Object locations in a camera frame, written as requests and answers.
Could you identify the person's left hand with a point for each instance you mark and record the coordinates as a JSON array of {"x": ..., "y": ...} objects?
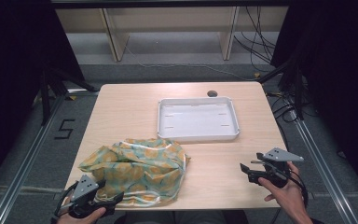
[{"x": 84, "y": 219}]

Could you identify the light wooden shelf unit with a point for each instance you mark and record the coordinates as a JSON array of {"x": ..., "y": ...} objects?
[{"x": 167, "y": 21}]

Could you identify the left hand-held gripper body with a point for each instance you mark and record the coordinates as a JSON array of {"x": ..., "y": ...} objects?
[{"x": 85, "y": 186}]

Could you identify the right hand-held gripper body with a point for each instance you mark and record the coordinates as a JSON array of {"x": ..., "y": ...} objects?
[{"x": 275, "y": 172}]

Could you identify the black curtain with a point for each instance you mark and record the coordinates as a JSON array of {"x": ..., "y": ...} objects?
[
  {"x": 338, "y": 77},
  {"x": 15, "y": 77}
]

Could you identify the yellow green patterned cloth bag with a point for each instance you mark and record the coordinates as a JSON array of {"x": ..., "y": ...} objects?
[{"x": 136, "y": 171}]

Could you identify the white plastic tray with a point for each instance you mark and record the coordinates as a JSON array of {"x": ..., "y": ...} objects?
[{"x": 197, "y": 119}]

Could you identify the black tripod stand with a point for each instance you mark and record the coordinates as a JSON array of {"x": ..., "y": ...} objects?
[
  {"x": 51, "y": 90},
  {"x": 292, "y": 84}
]

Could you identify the aluminium floor rail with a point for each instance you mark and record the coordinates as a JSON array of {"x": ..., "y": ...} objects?
[
  {"x": 24, "y": 161},
  {"x": 323, "y": 168}
]

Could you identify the person's right hand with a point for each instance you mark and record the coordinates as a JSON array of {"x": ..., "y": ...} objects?
[{"x": 289, "y": 194}]

